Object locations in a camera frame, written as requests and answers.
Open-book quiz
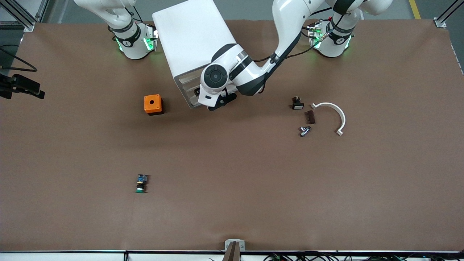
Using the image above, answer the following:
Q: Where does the white curved plastic bracket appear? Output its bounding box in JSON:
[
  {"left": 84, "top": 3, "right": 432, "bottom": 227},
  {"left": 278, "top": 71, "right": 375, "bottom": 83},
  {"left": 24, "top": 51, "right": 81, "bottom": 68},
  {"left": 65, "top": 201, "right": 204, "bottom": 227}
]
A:
[{"left": 311, "top": 102, "right": 346, "bottom": 136}]

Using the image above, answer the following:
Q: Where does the black and white table rail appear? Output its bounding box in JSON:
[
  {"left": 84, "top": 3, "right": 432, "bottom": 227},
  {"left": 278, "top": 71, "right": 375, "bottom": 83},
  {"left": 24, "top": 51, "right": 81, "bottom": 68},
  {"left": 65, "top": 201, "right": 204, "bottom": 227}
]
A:
[{"left": 0, "top": 250, "right": 464, "bottom": 261}]

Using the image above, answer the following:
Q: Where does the bundle of black cables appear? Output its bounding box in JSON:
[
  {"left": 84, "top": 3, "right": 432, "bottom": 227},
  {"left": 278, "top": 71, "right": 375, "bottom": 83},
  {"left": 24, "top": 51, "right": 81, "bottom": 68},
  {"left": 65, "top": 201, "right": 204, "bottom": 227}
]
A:
[{"left": 263, "top": 253, "right": 464, "bottom": 261}]

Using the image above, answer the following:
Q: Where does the aluminium frame post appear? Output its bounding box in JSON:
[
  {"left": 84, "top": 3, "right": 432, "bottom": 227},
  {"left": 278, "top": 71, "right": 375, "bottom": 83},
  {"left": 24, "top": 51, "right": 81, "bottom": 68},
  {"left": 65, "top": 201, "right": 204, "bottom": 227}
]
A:
[
  {"left": 0, "top": 0, "right": 49, "bottom": 32},
  {"left": 434, "top": 0, "right": 464, "bottom": 28}
]

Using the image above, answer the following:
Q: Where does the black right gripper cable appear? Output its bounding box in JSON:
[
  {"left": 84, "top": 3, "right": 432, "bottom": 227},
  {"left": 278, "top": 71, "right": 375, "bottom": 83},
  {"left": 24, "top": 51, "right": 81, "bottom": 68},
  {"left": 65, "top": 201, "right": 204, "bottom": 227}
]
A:
[{"left": 0, "top": 45, "right": 38, "bottom": 72}]

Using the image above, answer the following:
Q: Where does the green push button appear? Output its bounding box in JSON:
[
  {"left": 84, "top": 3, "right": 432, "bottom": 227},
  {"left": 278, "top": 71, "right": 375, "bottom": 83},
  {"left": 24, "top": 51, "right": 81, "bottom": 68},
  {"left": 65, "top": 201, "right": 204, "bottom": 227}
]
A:
[{"left": 136, "top": 174, "right": 149, "bottom": 194}]

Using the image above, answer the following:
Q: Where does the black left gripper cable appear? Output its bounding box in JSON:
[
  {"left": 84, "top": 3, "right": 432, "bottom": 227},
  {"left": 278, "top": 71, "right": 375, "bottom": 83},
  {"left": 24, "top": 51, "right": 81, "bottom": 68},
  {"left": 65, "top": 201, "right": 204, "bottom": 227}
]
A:
[{"left": 254, "top": 7, "right": 334, "bottom": 63}]

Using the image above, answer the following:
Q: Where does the orange box with hole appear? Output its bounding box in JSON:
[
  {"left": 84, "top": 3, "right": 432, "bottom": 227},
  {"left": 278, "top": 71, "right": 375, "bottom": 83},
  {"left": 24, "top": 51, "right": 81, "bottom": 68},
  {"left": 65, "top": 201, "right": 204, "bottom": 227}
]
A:
[{"left": 144, "top": 94, "right": 164, "bottom": 116}]

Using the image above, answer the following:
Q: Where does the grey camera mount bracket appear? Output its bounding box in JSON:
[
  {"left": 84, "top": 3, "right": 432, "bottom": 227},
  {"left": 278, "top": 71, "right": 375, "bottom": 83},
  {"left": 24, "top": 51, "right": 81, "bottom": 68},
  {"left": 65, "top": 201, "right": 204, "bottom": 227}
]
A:
[{"left": 224, "top": 239, "right": 245, "bottom": 261}]

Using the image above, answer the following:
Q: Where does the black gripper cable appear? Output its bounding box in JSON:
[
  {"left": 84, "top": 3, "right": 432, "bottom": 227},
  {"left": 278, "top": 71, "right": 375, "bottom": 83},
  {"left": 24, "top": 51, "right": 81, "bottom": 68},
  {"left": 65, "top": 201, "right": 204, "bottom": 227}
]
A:
[
  {"left": 0, "top": 45, "right": 38, "bottom": 72},
  {"left": 254, "top": 7, "right": 334, "bottom": 63}
]

